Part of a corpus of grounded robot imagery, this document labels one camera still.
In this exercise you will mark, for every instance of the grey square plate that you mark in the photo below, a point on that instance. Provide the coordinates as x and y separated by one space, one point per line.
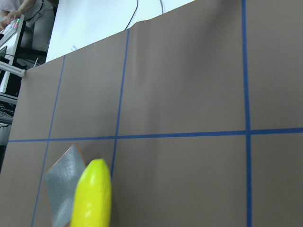
61 181

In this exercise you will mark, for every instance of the person in grey clothes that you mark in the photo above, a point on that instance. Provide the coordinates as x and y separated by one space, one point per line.
39 17

